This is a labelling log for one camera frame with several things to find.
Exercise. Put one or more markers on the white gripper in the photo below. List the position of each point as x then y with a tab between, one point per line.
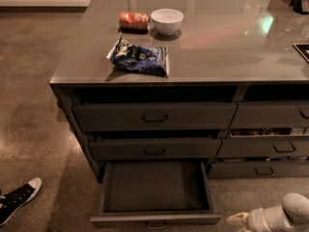
260	218

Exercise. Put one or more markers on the grey drawer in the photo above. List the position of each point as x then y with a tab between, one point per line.
154	148
259	169
153	116
251	148
155	194
271	114

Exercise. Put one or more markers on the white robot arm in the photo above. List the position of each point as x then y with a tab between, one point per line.
292	215

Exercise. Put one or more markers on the grey drawer cabinet island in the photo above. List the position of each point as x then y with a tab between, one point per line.
227	51

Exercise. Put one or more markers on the blue chip bag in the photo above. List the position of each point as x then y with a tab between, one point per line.
139	58

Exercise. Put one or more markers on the black framed tablet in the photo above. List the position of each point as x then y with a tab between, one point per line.
303	50

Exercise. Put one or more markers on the white ceramic bowl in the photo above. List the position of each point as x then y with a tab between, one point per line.
167	21

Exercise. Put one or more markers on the orange soda can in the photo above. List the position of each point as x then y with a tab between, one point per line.
134	21

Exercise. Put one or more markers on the black white sneaker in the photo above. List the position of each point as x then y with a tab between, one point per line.
11	202

